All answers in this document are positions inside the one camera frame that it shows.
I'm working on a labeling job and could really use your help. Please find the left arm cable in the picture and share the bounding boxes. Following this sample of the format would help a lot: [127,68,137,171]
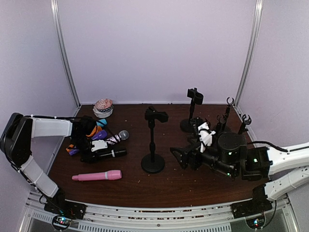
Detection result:
[28,115,121,143]

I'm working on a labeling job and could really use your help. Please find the glitter silver microphone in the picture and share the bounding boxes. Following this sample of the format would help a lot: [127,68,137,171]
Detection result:
[105,130,129,145]

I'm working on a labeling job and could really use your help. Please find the left aluminium post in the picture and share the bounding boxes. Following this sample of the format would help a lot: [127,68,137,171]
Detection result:
[50,0,81,107]

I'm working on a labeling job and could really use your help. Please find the purple microphone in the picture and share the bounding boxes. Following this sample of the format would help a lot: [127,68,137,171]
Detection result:
[66,130,108,156]

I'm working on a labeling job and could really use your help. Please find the glitter mic stand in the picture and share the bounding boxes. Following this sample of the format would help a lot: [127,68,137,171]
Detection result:
[180,87,204,132]

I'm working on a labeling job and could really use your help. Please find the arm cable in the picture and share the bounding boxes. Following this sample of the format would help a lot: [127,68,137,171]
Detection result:
[28,115,121,143]
[251,140,309,153]

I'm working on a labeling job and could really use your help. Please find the pink mic stand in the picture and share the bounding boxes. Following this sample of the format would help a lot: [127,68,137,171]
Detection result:
[205,118,211,130]

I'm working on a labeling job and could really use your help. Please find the blue microphone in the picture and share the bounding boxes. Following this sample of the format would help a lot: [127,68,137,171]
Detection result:
[96,118,107,128]

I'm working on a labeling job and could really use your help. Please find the aluminium post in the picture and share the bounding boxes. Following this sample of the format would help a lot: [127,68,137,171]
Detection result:
[235,0,264,109]
[50,0,81,107]

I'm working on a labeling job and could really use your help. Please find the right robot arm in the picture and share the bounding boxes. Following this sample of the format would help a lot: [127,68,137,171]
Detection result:
[170,132,309,218]

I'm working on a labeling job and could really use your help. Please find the orange microphone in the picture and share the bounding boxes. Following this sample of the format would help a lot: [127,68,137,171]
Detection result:
[71,126,102,147]

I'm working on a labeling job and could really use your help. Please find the mic stand front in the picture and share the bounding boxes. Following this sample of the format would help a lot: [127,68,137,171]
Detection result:
[238,114,252,134]

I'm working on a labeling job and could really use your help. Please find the front aluminium rail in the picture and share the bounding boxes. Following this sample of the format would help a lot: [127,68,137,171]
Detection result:
[19,188,300,232]

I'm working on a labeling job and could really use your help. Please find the pink microphone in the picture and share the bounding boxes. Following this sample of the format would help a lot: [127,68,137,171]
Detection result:
[72,170,122,181]

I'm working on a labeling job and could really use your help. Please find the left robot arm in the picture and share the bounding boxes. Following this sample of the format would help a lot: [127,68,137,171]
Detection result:
[0,113,98,219]

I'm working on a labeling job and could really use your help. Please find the black mic stand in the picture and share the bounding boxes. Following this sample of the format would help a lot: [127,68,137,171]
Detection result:
[141,106,169,174]

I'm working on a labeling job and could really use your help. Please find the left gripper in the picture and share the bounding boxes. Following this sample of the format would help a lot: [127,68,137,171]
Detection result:
[71,135,97,163]

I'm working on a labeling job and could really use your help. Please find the right aluminium post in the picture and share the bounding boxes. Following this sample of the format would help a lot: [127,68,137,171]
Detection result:
[235,0,264,109]

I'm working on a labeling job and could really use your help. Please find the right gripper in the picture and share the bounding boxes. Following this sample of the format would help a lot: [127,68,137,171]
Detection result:
[170,136,237,179]

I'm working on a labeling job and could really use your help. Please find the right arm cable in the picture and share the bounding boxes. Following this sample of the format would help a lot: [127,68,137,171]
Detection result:
[251,140,309,153]

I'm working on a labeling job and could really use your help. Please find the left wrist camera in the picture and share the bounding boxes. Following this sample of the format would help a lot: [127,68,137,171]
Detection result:
[90,140,108,152]

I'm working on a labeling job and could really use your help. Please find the black microphone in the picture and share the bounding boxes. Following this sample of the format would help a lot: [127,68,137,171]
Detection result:
[80,147,127,163]

